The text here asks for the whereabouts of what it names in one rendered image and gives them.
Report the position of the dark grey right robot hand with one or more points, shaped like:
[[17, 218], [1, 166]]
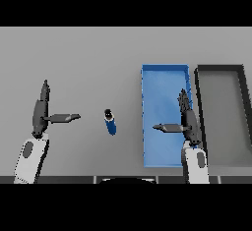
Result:
[[189, 123]]

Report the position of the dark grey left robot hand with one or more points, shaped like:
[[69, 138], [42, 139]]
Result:
[[39, 113]]

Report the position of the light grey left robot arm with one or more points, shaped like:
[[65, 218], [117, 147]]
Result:
[[30, 158]]

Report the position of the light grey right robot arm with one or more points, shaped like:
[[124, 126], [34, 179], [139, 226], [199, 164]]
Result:
[[196, 162]]

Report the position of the blue bin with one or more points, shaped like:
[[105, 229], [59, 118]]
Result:
[[164, 117]]

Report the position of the dark grey bin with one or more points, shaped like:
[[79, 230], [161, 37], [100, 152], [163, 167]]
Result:
[[226, 117]]

